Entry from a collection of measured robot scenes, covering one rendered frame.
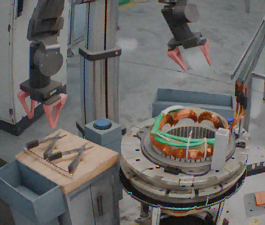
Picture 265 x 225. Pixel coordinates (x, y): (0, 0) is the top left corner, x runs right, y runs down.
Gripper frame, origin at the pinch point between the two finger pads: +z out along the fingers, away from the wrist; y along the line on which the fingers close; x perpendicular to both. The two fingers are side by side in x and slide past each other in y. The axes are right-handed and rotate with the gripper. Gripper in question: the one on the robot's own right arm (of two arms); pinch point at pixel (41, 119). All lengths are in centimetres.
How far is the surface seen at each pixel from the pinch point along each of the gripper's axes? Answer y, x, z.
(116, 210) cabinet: 13.4, 10.4, 27.3
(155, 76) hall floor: -136, 275, 115
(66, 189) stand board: 13.2, -8.0, 10.0
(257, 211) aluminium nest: 49, 38, 35
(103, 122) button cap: 0.0, 24.4, 11.0
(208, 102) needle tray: 16, 54, 12
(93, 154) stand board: 9.7, 7.5, 8.9
